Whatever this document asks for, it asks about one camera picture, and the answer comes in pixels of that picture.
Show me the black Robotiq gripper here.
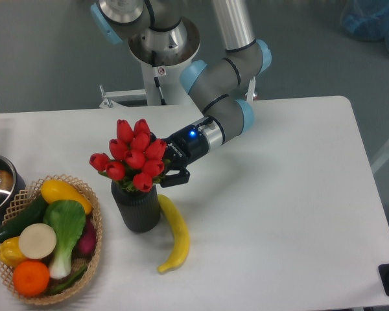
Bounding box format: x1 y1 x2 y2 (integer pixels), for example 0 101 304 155
150 124 209 188

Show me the red tulip bouquet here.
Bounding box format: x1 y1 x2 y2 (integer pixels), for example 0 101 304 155
89 119 167 192

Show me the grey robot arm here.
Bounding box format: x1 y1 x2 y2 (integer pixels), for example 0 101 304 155
90 1 272 192

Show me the dark grey ribbed vase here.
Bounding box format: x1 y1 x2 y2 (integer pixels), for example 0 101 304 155
111 181 161 233

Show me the long yellow squash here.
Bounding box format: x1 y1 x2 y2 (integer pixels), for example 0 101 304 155
157 194 191 273

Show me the green bok choy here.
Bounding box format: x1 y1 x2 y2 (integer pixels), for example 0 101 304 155
43 200 86 279

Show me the yellow squash in basket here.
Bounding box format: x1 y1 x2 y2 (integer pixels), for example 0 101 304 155
40 179 93 215

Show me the woven wicker basket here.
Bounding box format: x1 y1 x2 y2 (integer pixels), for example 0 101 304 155
0 174 102 306

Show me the dark green cucumber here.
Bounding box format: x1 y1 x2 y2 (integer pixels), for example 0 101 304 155
0 195 49 244

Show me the green chili pepper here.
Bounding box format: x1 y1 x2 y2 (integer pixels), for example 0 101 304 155
47 265 88 295

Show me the white round radish slice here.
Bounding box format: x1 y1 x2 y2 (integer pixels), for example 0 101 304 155
18 223 56 260

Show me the orange fruit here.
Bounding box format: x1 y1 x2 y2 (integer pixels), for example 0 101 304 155
12 260 50 297

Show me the yellow bell pepper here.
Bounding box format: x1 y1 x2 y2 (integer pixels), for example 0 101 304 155
0 236 27 268

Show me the blue plastic bag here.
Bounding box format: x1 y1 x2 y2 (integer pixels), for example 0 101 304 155
340 1 389 52

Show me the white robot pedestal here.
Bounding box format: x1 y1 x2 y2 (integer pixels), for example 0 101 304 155
99 16 259 109

